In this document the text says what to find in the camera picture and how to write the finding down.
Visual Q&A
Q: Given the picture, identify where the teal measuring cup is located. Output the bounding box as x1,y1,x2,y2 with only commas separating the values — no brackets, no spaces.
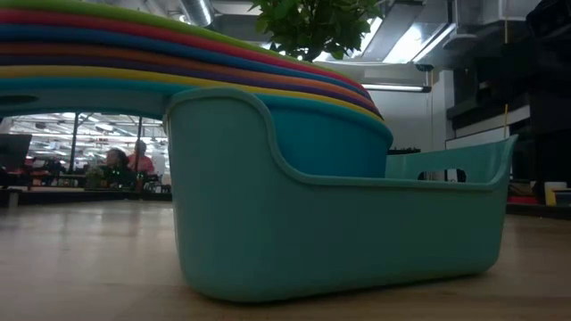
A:
0,76,395,180

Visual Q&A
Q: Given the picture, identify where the teal plastic basket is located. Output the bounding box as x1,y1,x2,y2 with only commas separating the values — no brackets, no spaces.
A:
162,86,519,304

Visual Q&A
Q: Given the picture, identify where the yellow measuring cup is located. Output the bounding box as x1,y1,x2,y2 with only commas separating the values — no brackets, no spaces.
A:
0,64,385,124

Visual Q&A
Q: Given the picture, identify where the purple measuring cup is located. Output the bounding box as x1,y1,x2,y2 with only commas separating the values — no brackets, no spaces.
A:
0,53,381,116

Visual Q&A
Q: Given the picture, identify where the blue measuring cup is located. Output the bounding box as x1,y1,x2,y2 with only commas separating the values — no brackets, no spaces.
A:
0,23,374,100

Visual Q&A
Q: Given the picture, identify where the green measuring cup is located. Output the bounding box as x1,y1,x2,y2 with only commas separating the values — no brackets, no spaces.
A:
0,0,356,81

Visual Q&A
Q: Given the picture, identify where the long ceiling light bar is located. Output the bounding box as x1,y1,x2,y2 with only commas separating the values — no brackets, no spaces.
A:
360,82,433,95

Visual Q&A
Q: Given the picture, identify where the leafy green tree plant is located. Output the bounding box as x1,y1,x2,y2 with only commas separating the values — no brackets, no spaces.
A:
248,0,385,62

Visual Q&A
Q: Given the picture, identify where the person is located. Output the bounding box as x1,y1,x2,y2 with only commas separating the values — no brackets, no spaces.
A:
87,148,137,189
128,139,157,176

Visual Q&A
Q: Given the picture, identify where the red flat object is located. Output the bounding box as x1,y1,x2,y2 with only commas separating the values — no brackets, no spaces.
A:
507,195,542,206

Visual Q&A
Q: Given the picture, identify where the black monitor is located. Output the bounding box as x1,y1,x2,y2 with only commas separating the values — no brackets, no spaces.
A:
0,133,34,171

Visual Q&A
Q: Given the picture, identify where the black aluminium table frame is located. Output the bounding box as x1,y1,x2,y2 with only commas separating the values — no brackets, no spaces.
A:
0,189,571,220

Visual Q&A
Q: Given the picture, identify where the black background frame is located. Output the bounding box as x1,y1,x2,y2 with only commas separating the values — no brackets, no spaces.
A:
69,111,145,173

